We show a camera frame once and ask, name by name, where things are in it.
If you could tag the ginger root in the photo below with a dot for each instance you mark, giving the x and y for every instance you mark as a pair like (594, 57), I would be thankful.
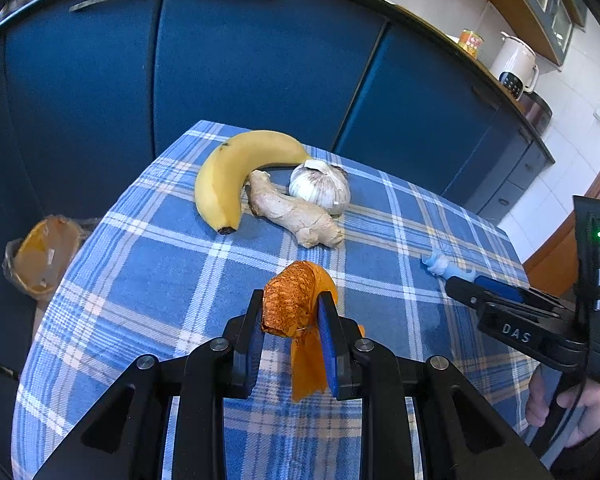
(290, 212)

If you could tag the yellow tin can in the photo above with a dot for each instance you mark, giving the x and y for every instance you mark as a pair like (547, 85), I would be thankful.
(471, 44)

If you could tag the blue kitchen cabinet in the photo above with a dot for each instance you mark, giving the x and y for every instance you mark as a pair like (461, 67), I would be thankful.
(255, 60)

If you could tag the wooden door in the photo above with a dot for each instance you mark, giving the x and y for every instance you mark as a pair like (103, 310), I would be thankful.
(555, 250)

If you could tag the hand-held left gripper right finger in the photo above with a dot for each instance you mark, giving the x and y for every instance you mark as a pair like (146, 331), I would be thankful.
(330, 350)

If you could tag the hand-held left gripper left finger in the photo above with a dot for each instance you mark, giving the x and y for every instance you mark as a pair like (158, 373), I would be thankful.
(254, 355)

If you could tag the white electric kettle appliance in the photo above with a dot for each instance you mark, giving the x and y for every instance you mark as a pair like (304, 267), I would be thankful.
(512, 62)

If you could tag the yellow banana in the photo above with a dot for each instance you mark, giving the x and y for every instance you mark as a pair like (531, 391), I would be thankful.
(220, 180)

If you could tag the dark rice cooker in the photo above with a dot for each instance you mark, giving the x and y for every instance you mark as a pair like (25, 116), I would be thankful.
(536, 110)

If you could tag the orange plastic bag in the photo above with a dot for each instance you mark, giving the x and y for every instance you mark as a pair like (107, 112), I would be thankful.
(290, 300)

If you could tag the person's right hand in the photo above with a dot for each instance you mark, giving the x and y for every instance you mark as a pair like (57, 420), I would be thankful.
(589, 405)

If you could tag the light blue wrapper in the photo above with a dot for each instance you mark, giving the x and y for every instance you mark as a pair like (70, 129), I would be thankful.
(442, 265)

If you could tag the blue plaid tablecloth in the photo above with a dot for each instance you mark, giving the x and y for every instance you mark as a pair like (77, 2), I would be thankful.
(155, 260)

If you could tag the bin with plastic bag liner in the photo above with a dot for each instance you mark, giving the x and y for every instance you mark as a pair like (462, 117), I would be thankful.
(42, 255)

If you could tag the white garlic bulb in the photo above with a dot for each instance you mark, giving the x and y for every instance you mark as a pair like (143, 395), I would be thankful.
(320, 187)

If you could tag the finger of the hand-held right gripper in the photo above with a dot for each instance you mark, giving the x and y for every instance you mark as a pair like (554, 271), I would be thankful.
(480, 296)
(502, 287)

